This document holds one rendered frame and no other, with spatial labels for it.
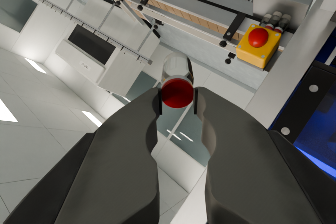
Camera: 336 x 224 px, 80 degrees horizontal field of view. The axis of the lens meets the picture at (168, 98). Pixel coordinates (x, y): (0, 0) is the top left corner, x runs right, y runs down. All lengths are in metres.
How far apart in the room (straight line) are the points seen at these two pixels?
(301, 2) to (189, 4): 0.34
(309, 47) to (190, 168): 4.92
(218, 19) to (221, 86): 4.66
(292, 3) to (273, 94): 0.22
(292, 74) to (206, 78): 4.99
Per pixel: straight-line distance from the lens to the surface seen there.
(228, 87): 5.29
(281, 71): 0.49
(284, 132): 0.46
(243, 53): 0.51
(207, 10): 0.72
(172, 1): 0.79
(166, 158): 5.48
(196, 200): 0.49
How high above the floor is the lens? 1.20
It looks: 1 degrees up
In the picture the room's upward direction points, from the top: 147 degrees counter-clockwise
